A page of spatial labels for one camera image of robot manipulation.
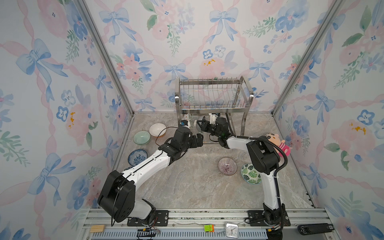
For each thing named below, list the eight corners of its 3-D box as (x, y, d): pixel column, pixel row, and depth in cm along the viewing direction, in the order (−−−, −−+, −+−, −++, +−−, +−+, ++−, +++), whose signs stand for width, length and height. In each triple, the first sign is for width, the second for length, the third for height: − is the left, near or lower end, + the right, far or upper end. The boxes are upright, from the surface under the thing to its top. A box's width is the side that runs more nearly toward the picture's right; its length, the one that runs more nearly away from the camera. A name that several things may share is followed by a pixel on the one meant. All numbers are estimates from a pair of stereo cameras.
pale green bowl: (134, 146, 102) (131, 142, 98) (137, 135, 108) (135, 130, 104) (148, 146, 102) (146, 142, 98) (151, 135, 108) (149, 130, 104)
